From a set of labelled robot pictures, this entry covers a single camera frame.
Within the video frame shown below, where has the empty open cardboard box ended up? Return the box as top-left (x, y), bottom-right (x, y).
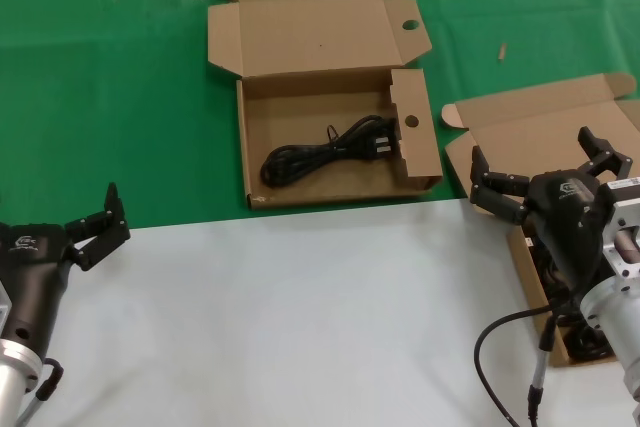
top-left (206, 0), bottom-right (445, 209)

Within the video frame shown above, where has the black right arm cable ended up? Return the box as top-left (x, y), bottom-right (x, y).
top-left (473, 304), bottom-right (584, 427)

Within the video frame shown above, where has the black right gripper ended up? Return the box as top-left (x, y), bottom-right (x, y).
top-left (468, 126), bottom-right (634, 298)

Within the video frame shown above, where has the green tablecloth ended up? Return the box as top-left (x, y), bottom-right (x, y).
top-left (0, 0), bottom-right (640, 236)

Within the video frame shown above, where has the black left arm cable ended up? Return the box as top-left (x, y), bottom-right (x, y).
top-left (17, 356), bottom-right (65, 427)

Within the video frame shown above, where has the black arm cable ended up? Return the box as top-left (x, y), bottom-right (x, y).
top-left (473, 304), bottom-right (584, 427)
top-left (17, 356), bottom-right (65, 427)

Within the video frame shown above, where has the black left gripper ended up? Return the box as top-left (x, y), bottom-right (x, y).
top-left (0, 181), bottom-right (132, 351)

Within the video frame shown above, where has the cardboard box holding cables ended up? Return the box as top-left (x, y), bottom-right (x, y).
top-left (440, 71), bottom-right (640, 368)

